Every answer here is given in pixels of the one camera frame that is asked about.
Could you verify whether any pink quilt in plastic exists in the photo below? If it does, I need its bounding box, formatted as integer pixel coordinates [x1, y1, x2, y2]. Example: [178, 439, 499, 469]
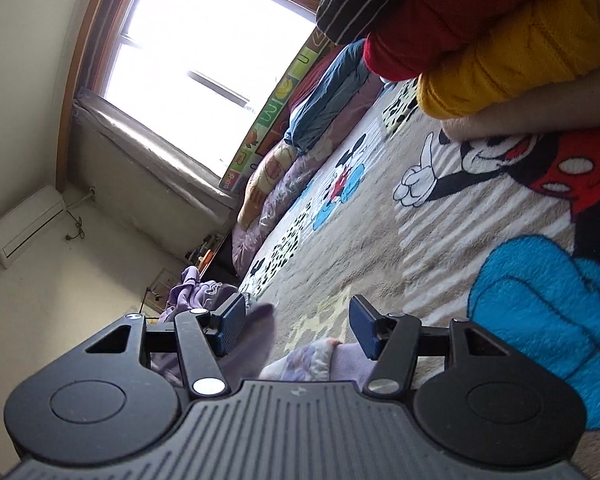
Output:
[231, 132, 342, 278]

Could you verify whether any lavender floral pajama garment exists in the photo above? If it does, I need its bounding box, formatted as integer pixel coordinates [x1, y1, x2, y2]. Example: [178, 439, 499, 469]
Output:
[149, 266, 381, 392]

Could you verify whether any white air conditioner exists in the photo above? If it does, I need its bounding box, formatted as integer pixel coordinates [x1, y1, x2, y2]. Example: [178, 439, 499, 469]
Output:
[0, 184, 67, 270]

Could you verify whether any cluttered dark shelf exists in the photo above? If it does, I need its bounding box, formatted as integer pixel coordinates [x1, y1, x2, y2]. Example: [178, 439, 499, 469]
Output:
[184, 229, 233, 275]

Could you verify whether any grey plastic window sheet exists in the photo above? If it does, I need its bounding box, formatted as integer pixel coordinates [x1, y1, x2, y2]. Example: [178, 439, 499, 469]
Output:
[72, 87, 242, 222]

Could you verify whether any cartoon printed blanket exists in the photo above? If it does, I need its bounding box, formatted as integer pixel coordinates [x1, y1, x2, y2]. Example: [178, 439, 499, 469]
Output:
[237, 76, 600, 433]

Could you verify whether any black power cable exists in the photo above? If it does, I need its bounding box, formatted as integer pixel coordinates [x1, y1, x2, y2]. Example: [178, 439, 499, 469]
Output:
[64, 187, 99, 242]

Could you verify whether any dark red folded quilt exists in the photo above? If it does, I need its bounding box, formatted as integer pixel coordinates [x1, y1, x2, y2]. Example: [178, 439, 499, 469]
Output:
[287, 46, 348, 113]

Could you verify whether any colourful alphabet foam mat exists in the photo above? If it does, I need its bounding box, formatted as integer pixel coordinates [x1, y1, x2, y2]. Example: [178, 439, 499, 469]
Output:
[218, 27, 334, 196]

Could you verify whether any beige folded garment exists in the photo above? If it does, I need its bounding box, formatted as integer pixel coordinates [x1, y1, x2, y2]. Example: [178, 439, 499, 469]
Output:
[439, 0, 600, 144]

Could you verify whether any wooden framed window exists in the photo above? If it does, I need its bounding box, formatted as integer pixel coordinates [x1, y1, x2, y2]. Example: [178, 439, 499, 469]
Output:
[55, 0, 331, 192]

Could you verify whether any yellow knit sweater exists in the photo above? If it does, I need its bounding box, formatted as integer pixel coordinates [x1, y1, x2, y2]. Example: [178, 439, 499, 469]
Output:
[416, 0, 600, 120]

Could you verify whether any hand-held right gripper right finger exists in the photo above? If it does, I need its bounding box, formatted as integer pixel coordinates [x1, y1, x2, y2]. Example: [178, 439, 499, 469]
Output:
[349, 295, 512, 396]

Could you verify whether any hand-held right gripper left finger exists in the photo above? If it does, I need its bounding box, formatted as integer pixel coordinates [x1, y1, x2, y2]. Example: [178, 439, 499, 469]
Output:
[83, 292, 248, 396]

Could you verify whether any red folded garment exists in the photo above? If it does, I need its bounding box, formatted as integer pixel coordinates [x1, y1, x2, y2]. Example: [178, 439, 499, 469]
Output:
[362, 0, 571, 82]

